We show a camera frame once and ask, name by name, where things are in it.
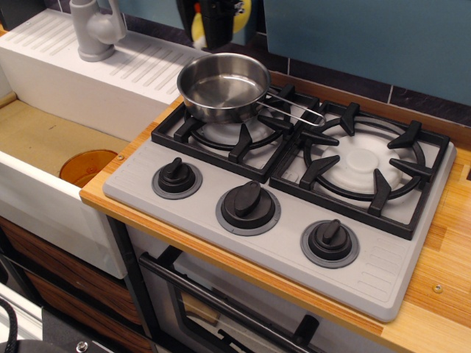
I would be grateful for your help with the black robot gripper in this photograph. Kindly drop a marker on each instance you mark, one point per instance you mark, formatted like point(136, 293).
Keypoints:
point(218, 19)

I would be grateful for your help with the yellow stuffed duck toy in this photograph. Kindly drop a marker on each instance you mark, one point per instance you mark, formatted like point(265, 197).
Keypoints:
point(190, 14)

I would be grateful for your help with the stainless steel pan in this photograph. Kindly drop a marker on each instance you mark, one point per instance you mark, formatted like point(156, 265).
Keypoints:
point(230, 88)

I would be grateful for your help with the black left burner grate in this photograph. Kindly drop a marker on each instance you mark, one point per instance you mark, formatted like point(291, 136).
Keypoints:
point(251, 149)

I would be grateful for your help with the black burner grate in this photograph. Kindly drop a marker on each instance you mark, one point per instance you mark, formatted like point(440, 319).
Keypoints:
point(251, 149)
point(382, 173)

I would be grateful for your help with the grey toy faucet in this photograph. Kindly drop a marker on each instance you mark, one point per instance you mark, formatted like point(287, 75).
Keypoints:
point(97, 33)

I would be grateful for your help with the black left stove knob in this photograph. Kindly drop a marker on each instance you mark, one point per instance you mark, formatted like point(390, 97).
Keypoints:
point(176, 180)

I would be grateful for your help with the black stove knob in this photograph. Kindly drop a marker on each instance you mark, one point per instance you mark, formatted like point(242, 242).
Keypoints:
point(248, 210)
point(176, 180)
point(330, 244)

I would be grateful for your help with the white toy sink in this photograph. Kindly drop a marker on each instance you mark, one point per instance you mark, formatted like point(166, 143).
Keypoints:
point(55, 105)

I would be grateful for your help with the black middle stove knob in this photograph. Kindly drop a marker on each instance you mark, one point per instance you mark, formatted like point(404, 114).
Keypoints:
point(248, 210)

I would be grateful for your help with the orange plastic bowl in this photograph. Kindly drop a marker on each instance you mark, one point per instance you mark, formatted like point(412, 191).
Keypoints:
point(83, 167)

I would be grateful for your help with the black right burner grate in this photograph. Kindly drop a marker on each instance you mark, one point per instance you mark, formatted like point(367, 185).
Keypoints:
point(382, 173)

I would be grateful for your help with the grey toy stove top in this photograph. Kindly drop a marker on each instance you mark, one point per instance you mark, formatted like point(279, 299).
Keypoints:
point(375, 283)

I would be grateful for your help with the black right stove knob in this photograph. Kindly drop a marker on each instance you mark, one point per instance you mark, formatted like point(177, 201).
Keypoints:
point(330, 244)

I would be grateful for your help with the toy oven door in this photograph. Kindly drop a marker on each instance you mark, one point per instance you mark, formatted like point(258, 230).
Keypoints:
point(207, 330)

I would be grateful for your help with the wooden drawer cabinet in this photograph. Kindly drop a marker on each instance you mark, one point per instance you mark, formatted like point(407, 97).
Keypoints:
point(93, 300)

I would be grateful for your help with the black oven door handle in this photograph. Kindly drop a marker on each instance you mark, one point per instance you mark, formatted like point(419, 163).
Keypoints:
point(163, 266)

